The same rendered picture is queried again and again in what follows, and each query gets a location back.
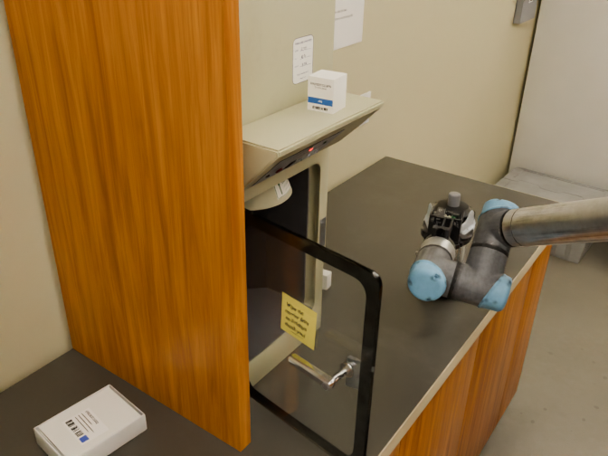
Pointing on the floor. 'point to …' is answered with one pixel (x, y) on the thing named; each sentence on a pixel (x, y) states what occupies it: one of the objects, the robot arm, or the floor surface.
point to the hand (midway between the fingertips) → (451, 220)
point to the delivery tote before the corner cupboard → (527, 178)
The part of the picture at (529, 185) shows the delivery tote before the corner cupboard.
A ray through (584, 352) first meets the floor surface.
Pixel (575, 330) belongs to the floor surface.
